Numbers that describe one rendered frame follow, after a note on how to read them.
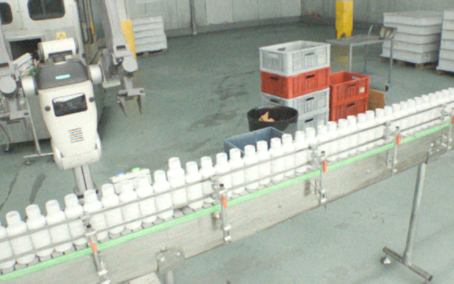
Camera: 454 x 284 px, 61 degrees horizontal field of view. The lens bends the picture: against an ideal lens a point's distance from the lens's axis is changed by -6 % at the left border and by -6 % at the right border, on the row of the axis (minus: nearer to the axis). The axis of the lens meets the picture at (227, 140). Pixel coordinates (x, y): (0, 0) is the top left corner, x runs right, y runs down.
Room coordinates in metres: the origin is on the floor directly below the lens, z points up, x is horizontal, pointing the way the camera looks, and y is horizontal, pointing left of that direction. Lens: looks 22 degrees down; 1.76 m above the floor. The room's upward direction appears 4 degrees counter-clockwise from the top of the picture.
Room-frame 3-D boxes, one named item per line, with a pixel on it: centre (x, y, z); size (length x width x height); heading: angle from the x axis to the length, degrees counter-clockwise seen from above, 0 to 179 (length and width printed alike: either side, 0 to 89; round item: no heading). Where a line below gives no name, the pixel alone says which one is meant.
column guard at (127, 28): (8.84, 2.10, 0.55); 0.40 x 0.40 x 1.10; 28
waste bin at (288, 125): (3.32, -0.40, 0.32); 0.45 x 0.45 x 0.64
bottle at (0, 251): (0.96, 0.71, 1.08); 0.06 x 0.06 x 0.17
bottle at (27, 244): (0.98, 0.65, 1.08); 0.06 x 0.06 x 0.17
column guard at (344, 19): (11.11, -3.38, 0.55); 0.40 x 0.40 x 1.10; 28
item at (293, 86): (3.94, -0.72, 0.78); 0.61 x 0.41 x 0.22; 125
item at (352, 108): (4.36, -1.28, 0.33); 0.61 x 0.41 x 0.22; 121
